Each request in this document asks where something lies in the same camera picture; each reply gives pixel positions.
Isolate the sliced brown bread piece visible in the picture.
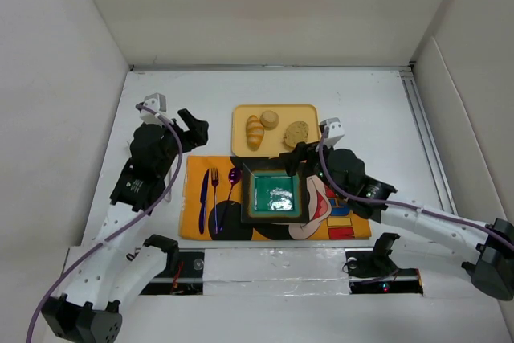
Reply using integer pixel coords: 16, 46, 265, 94
284, 121, 309, 149

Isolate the small round bread bun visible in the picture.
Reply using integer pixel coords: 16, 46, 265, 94
260, 110, 279, 130

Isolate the striped long bread roll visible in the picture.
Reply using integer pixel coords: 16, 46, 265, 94
246, 115, 265, 150

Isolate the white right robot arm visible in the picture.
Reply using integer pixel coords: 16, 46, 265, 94
279, 142, 513, 301

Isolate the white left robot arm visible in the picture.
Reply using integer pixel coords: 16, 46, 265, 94
40, 104, 209, 342

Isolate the yellow plastic tray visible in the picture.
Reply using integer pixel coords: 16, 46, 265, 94
231, 104, 320, 157

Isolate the black square green plate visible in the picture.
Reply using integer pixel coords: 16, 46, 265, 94
241, 157, 309, 224

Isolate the purple metallic knife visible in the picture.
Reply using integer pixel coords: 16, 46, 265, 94
198, 169, 210, 235

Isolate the orange cartoon placemat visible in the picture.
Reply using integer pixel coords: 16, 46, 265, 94
179, 156, 372, 242

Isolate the purple metallic spoon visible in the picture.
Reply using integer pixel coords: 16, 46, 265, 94
217, 167, 242, 232

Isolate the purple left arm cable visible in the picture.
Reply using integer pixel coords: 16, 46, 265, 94
25, 104, 184, 343

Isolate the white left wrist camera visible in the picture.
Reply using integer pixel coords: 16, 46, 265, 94
140, 93, 167, 125

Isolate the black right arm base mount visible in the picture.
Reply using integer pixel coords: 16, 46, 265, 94
341, 233, 423, 295

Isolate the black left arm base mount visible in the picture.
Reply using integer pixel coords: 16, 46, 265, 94
141, 235, 205, 296

